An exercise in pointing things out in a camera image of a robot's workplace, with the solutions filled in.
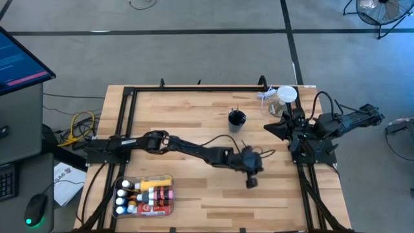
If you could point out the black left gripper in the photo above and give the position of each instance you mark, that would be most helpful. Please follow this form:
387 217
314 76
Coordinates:
246 161

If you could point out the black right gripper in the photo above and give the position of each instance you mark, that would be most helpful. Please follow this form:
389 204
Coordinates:
297 129

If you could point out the dark blue cup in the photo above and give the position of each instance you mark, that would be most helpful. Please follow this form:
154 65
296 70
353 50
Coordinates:
236 123

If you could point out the small pink paint bottle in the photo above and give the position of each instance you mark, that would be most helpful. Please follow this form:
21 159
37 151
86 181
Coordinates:
161 195

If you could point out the large yellow paint bottle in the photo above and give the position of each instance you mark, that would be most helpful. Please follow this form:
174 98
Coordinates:
155 184

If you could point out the large red paint bottle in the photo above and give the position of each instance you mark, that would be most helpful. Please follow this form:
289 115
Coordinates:
155 210

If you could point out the large grey paint bottle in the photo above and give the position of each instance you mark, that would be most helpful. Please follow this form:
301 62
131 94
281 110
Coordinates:
144 196

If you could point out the clear plastic bin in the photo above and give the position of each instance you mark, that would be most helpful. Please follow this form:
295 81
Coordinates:
116 194

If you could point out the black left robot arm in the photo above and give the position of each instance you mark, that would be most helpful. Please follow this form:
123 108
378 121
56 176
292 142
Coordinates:
187 149

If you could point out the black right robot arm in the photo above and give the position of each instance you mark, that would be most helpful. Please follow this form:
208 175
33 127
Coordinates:
346 121

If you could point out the grey floor equipment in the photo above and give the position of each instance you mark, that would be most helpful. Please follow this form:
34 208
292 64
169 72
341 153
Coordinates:
401 124

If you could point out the black floor fan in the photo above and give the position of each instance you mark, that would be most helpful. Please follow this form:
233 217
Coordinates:
381 11

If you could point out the white paper booklet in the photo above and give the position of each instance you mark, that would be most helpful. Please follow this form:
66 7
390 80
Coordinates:
69 187

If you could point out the black computer mouse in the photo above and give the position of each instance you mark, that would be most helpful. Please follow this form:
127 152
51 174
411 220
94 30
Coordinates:
35 210

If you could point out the grey desk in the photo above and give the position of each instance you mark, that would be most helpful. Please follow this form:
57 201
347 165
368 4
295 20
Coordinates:
22 129

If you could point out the black keyboard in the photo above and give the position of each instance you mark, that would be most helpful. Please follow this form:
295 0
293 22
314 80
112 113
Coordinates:
7 184

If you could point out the small black desk device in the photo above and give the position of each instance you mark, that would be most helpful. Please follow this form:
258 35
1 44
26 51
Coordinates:
4 132

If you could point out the computer monitor blue screen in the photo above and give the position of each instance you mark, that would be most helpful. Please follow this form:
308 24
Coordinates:
19 64

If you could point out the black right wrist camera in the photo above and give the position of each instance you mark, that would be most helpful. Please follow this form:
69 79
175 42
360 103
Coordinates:
298 114

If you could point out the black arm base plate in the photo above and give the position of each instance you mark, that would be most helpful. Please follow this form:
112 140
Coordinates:
93 160
326 158

